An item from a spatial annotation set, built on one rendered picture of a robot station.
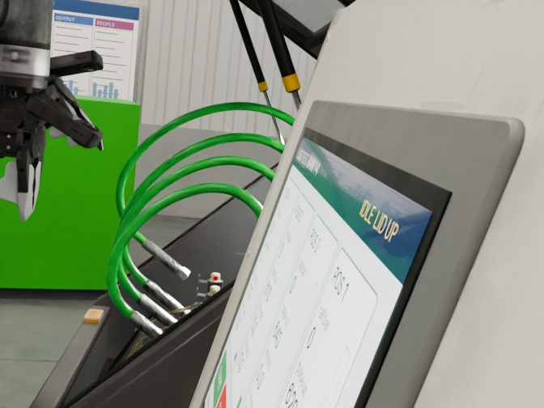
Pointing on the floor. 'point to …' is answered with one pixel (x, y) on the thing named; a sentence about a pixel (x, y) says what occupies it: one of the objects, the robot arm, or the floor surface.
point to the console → (458, 31)
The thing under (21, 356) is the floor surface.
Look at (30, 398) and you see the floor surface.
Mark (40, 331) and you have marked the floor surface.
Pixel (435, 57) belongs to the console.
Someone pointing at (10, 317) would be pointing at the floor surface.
